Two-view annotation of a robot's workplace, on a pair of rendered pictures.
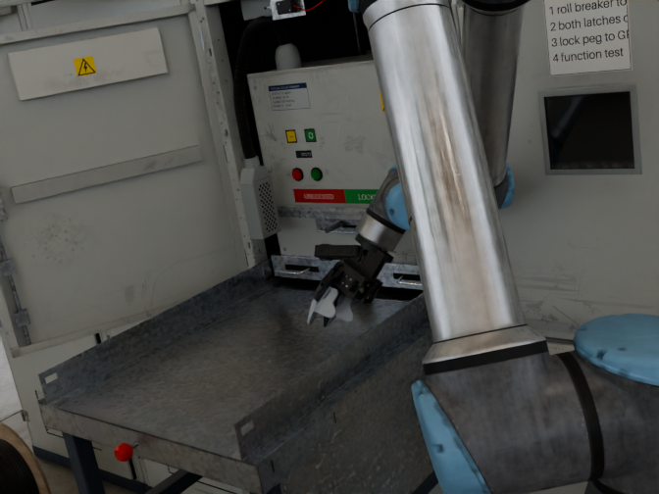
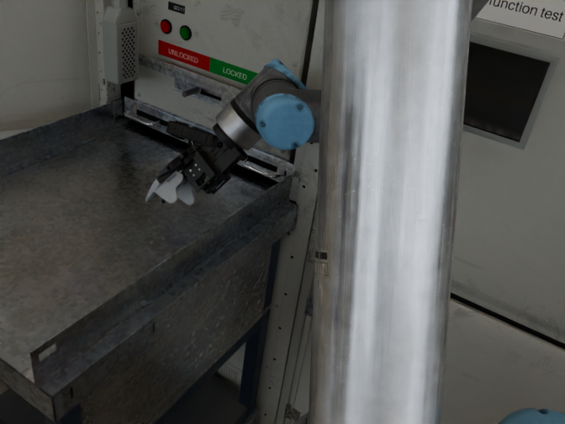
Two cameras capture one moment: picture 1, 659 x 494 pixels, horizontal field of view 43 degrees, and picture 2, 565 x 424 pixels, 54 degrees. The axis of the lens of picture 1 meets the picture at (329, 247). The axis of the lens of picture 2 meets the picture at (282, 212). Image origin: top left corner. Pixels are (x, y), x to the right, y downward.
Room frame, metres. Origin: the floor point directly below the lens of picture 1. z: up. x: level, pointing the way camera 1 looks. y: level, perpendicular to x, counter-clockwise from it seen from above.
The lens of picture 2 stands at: (0.64, 0.01, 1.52)
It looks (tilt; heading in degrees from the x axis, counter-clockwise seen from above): 32 degrees down; 347
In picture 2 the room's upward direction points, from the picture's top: 9 degrees clockwise
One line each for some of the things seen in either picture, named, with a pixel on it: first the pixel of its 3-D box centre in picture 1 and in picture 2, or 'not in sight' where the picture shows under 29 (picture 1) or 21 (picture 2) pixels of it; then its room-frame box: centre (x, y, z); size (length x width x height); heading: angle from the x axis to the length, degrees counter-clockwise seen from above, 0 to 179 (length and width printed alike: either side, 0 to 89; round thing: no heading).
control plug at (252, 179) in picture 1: (260, 201); (122, 44); (2.02, 0.15, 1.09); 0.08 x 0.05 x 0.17; 140
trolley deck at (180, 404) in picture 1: (259, 365); (87, 225); (1.64, 0.19, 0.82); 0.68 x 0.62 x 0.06; 140
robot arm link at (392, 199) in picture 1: (414, 201); (287, 114); (1.52, -0.17, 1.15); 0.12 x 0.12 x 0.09; 0
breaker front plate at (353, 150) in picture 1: (339, 171); (210, 37); (1.93, -0.06, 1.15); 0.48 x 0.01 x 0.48; 50
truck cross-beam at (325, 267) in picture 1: (360, 269); (208, 135); (1.95, -0.07, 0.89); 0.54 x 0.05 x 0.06; 50
